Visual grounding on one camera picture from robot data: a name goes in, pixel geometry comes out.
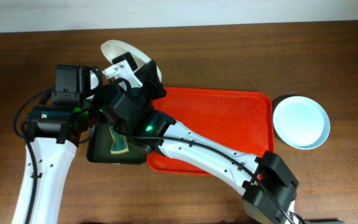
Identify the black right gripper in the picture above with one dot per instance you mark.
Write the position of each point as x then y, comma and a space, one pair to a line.
150, 81

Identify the green yellow sponge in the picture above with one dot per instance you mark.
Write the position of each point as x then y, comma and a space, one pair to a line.
119, 143

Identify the white plate with red smear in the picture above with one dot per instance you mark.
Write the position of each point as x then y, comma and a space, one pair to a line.
280, 113

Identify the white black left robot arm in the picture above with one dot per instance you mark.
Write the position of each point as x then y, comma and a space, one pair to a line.
52, 132

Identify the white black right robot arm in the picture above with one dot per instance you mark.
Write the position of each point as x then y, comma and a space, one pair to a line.
266, 184

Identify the black rectangular tray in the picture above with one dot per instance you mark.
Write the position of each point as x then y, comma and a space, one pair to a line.
100, 144

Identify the red plastic tray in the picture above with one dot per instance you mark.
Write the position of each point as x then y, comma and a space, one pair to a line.
240, 120

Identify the white clean plate on table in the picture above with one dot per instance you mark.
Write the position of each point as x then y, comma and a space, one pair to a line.
307, 124

